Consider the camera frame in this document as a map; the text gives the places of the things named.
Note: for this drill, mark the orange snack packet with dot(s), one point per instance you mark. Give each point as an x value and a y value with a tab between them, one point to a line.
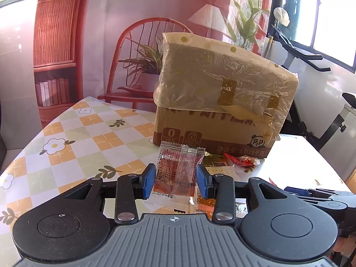
205	205

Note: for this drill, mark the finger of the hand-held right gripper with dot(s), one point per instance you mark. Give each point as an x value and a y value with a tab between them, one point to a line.
319	202
300	191

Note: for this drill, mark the cardboard box with plastic liner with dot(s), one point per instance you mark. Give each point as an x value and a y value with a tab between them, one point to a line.
222	72

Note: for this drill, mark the yellow snack packet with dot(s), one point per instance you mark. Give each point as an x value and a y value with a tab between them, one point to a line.
219	168

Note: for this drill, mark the printed room backdrop cloth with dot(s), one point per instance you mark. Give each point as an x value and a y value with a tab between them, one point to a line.
111	47

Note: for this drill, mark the white crumpled cloth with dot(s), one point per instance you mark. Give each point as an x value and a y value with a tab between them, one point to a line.
282	15

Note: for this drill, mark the black exercise bike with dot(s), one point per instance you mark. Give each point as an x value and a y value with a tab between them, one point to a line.
306	89

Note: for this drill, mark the bright glass window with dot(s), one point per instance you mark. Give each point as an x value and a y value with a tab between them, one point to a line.
322	14

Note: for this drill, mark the red snack wrapper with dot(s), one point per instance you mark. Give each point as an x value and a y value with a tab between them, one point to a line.
242	161

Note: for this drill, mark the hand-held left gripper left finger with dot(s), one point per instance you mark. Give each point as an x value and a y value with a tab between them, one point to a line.
148	182

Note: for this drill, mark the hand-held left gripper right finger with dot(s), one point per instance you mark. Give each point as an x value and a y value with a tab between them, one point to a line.
202	182

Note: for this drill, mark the brown cardboard box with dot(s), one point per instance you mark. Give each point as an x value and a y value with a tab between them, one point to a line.
211	136

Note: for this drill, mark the clear red snack packet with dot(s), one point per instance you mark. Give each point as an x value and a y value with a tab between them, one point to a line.
176	169

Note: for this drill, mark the person's right hand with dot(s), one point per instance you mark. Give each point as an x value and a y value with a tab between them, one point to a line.
347	246

